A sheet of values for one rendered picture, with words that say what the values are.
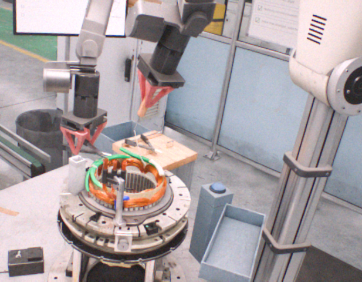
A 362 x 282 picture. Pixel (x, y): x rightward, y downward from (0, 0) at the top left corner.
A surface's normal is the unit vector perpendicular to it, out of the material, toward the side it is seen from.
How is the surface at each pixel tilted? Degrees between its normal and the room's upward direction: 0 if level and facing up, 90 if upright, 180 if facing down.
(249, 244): 0
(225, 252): 0
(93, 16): 56
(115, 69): 90
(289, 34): 90
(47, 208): 0
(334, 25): 90
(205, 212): 90
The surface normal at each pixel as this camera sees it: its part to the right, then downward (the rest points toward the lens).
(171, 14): 0.45, -0.48
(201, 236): -0.83, 0.12
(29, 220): 0.14, -0.89
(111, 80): -0.60, 0.27
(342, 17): -0.95, 0.00
